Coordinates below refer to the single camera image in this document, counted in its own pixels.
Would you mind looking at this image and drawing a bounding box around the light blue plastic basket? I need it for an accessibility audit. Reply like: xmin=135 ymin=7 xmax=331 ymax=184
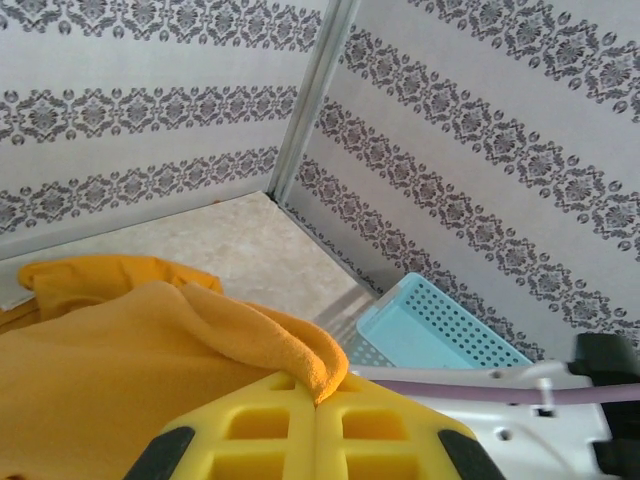
xmin=344 ymin=272 xmax=536 ymax=371

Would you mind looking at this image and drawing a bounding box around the orange t-shirt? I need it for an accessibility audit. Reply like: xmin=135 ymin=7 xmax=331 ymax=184
xmin=0 ymin=253 xmax=351 ymax=480

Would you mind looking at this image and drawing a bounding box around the aluminium side rail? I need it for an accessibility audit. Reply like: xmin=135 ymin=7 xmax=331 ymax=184
xmin=282 ymin=199 xmax=389 ymax=304

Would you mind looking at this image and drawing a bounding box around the aluminium corner post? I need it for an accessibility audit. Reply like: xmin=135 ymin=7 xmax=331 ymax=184
xmin=268 ymin=0 xmax=362 ymax=207

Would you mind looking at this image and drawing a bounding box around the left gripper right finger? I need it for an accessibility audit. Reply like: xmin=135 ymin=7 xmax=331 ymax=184
xmin=315 ymin=374 xmax=502 ymax=480

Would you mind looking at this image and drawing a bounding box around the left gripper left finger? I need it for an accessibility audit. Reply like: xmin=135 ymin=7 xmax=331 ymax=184
xmin=123 ymin=372 xmax=318 ymax=480

